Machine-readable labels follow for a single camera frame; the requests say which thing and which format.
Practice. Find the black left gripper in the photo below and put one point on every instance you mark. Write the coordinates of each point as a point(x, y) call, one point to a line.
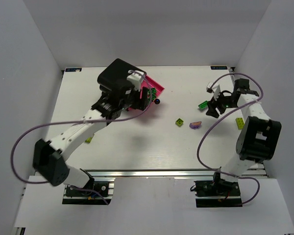
point(142, 98)

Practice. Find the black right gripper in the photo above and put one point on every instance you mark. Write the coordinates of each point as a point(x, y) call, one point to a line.
point(217, 105)

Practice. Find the green long lego brick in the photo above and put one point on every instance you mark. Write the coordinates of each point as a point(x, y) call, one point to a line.
point(202, 106)

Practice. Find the pink top drawer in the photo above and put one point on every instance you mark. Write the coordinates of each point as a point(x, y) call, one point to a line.
point(150, 83)

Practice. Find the lime long lego brick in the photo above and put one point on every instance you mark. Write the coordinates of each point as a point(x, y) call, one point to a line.
point(240, 123)

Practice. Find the small green lego brick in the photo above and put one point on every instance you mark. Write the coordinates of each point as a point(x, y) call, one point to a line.
point(152, 97)

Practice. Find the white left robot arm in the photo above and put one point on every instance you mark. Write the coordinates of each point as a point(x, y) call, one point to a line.
point(50, 156)

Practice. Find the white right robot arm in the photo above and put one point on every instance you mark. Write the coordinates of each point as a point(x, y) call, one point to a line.
point(258, 138)

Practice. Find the lime lego near left arm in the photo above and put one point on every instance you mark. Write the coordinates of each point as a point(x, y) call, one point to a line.
point(89, 140)

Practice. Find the purple butterfly lego brick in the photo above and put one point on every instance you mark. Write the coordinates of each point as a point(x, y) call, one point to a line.
point(195, 125)

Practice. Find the lime square lego brick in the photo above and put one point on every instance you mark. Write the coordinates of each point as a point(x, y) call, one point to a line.
point(179, 122)

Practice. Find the black drawer cabinet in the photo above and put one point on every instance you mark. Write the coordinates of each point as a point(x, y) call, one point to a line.
point(113, 79)

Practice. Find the blue label right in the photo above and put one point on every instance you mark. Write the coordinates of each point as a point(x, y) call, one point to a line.
point(219, 67)

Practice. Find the blue label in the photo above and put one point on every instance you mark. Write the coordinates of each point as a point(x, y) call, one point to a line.
point(73, 70)
point(219, 67)

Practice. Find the blue label left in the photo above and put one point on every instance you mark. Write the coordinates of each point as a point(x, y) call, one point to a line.
point(73, 70)

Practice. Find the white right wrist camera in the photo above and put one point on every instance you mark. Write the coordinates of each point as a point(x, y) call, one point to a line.
point(213, 89)

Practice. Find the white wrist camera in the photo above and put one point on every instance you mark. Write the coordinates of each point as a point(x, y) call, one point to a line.
point(136, 77)
point(213, 89)

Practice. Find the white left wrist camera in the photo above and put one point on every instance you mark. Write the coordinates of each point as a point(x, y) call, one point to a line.
point(136, 77)

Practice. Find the aluminium table edge rail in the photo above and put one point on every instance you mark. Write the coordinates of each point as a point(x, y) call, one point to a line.
point(151, 173)

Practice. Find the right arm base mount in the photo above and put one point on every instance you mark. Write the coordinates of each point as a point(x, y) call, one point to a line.
point(208, 196)

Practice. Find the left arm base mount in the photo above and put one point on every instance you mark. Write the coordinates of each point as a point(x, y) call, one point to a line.
point(99, 193)

